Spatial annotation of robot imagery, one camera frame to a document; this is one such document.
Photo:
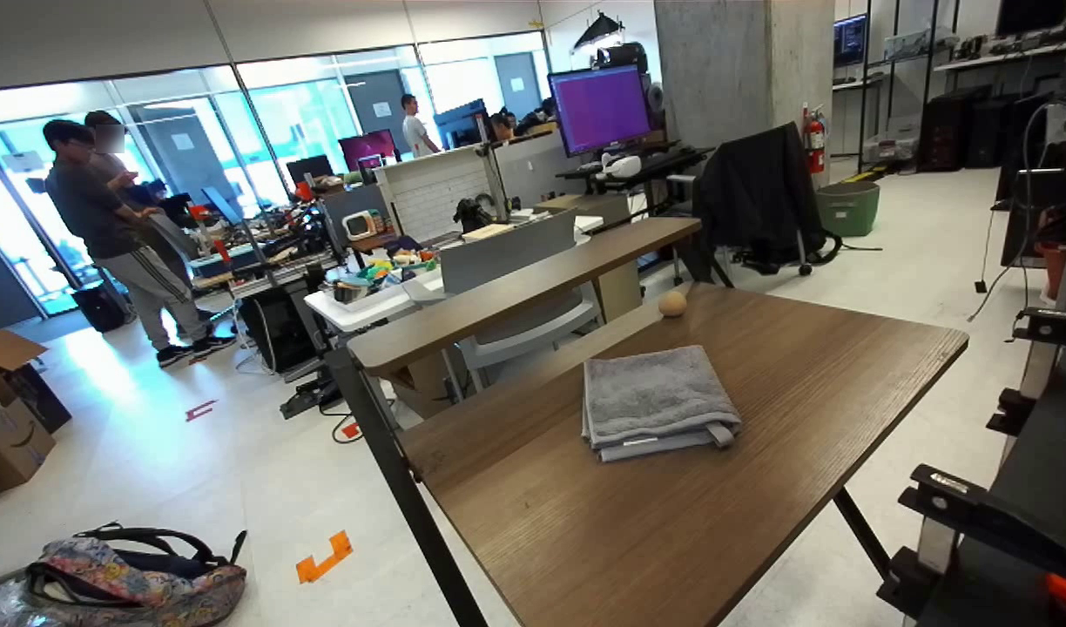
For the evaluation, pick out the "colourful patterned backpack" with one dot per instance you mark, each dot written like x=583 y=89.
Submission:
x=138 y=587

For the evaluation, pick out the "white partition panel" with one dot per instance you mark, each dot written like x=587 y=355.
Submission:
x=428 y=194

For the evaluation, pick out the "purple screen monitor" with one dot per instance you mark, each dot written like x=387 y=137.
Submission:
x=601 y=111

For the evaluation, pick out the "grey towel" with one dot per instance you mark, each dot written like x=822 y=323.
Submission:
x=656 y=394

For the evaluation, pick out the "black suitcase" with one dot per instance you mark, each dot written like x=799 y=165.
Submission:
x=99 y=307

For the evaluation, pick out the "black equipment rack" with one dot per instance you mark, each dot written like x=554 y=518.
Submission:
x=1033 y=220

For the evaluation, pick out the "black desk device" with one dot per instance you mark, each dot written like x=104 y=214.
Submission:
x=475 y=214

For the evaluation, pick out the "black hanging lamp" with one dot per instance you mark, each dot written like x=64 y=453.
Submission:
x=601 y=32

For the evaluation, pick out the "black cabinet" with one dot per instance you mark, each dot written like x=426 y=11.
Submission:
x=954 y=134

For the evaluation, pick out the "colourful toys pile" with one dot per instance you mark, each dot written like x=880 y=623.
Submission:
x=395 y=266

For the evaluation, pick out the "red fire extinguisher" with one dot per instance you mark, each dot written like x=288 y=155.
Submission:
x=814 y=141

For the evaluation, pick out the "long wooden shelf desk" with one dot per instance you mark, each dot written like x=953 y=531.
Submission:
x=519 y=285

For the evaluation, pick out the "small magenta screen monitor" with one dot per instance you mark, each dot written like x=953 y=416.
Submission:
x=370 y=150

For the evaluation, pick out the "grey office chair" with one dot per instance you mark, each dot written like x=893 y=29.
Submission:
x=503 y=250

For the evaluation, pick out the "black bag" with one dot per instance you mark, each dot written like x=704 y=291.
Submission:
x=280 y=331

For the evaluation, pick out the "grey desk partition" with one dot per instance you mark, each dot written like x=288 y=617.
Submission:
x=534 y=170

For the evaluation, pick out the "blue screen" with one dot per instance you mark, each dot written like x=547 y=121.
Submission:
x=851 y=40

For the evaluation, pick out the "person wearing cap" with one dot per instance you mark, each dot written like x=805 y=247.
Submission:
x=104 y=126

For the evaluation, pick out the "cluttered workbench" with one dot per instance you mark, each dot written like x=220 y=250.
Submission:
x=256 y=247

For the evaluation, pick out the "person in white shirt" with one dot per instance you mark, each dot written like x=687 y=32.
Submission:
x=414 y=134

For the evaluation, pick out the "white desk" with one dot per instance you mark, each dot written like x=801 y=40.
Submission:
x=363 y=307

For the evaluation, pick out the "green bin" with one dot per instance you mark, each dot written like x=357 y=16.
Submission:
x=846 y=211

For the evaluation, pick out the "small black monitor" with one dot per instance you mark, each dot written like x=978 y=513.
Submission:
x=312 y=170

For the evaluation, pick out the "open cardboard box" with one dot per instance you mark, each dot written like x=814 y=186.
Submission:
x=3 y=355

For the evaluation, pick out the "metal storage shelving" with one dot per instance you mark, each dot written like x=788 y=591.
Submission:
x=997 y=56

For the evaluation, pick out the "person in grey shirt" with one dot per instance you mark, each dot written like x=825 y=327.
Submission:
x=92 y=211

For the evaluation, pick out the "dark screen monitor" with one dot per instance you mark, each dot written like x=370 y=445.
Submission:
x=465 y=125

